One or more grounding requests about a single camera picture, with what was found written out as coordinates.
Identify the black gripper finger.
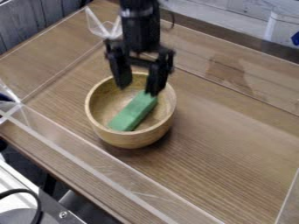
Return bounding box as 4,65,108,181
106,46,132,89
144,54,172,96

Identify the clear acrylic left bracket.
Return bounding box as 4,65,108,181
0,81,21,125

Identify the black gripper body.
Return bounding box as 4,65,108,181
104,39,174,73

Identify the clear acrylic front wall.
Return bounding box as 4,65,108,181
0,105,224,224

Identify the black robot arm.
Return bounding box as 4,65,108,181
105,0,174,96

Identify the grey metal stand base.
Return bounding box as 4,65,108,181
0,188,86,224

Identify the black cable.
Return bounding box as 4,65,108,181
0,188,44,224

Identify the green rectangular block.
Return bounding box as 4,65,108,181
106,91,157,131

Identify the clear acrylic corner bracket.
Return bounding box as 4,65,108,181
85,7,122,39

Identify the brown wooden bowl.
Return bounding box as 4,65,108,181
85,72,176,149

